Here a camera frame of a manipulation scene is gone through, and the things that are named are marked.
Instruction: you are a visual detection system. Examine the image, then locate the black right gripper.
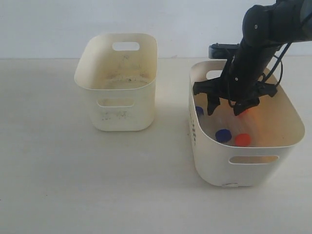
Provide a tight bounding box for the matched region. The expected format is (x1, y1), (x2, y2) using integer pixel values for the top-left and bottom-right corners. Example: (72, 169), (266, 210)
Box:
(193, 40), (278, 116)

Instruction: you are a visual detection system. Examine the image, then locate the orange-capped tube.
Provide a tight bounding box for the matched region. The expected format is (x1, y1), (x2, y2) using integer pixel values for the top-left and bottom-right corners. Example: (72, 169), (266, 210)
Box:
(229, 119), (252, 147)
(238, 110), (257, 132)

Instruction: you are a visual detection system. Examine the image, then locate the blue-capped tube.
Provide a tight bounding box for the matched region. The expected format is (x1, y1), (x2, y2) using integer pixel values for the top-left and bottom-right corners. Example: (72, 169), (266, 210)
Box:
(195, 106), (204, 122)
(215, 116), (232, 143)

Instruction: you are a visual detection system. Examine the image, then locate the orange-capped tube front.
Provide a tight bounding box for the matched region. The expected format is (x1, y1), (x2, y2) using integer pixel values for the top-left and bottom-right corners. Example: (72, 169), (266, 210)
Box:
(229, 119), (252, 147)

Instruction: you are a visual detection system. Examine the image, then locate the cream plastic bin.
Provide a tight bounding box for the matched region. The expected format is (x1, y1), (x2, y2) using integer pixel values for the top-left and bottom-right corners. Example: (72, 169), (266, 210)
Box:
(74, 33), (158, 132)
(188, 60), (306, 188)

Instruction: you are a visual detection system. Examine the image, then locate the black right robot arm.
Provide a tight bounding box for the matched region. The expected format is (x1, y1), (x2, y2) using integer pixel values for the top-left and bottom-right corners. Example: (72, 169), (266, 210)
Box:
(193, 0), (312, 116)

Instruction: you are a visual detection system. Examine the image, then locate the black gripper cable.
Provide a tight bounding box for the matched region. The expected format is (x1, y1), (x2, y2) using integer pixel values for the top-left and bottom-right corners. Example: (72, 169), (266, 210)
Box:
(262, 42), (292, 88)

